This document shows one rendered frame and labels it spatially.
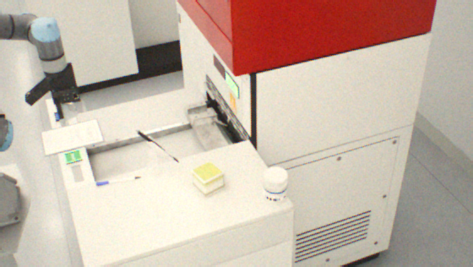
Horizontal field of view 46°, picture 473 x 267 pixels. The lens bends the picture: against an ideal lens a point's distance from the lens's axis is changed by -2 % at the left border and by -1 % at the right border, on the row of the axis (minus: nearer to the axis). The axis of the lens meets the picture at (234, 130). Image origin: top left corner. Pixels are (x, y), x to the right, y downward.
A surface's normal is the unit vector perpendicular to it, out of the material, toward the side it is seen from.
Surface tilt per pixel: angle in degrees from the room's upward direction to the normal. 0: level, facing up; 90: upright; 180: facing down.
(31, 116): 0
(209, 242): 90
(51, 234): 0
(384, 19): 90
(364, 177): 90
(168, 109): 0
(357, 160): 90
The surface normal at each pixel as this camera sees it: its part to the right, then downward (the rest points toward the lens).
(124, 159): -0.03, -0.79
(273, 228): 0.37, 0.55
